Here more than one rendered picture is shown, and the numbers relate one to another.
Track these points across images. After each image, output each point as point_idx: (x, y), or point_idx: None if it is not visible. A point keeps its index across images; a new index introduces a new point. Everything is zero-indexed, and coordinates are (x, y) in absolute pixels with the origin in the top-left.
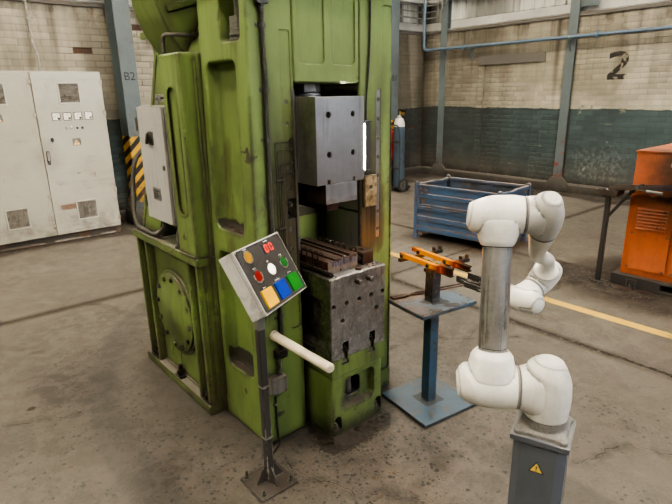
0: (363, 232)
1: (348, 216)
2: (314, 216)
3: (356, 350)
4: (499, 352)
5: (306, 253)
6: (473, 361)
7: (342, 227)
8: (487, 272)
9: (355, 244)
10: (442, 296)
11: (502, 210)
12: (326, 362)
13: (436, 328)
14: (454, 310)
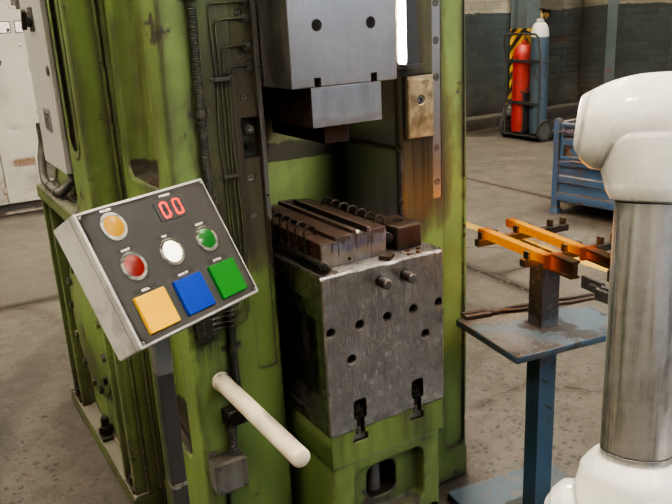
0: (407, 188)
1: (380, 158)
2: (324, 160)
3: (383, 416)
4: (650, 467)
5: (286, 226)
6: (584, 483)
7: (371, 180)
8: (623, 267)
9: (393, 212)
10: (565, 316)
11: (663, 107)
12: (294, 445)
13: (551, 378)
14: (585, 345)
